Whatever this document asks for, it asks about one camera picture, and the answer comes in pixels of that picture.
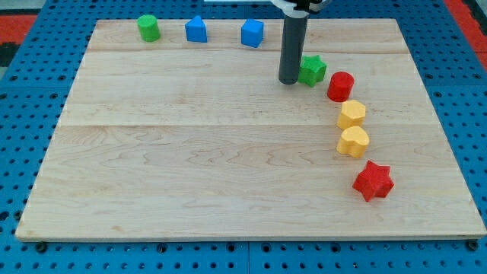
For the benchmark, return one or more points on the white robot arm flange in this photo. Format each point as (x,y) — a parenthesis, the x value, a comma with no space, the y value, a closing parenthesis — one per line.
(300,8)

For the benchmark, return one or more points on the green star block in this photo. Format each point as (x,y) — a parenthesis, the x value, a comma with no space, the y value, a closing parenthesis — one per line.
(312,70)

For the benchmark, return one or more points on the blue cube block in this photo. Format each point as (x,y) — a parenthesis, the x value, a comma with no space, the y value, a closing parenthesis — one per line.
(251,33)

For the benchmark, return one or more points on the red star block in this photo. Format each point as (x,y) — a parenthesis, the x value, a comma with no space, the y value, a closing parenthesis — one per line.
(373,181)

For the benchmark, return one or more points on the wooden board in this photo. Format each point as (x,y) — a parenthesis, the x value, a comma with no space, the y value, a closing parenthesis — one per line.
(178,141)

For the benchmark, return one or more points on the red cylinder block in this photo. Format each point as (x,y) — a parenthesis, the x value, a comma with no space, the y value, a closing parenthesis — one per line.
(340,86)

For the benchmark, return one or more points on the yellow heart block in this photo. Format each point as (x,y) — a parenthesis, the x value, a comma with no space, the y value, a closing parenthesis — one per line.
(353,141)

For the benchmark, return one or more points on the yellow hexagon block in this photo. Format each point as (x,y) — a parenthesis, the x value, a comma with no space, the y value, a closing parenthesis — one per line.
(352,113)

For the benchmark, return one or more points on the blue triangular prism block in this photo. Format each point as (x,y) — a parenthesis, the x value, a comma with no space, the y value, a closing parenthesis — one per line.
(196,30)

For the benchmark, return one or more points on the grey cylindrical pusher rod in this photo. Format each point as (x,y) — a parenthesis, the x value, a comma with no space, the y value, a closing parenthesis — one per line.
(293,35)

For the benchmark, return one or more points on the green cylinder block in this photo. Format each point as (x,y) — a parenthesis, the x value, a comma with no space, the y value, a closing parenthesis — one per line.
(148,28)

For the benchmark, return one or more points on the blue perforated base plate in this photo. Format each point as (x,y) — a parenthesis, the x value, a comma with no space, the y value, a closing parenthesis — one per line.
(36,84)

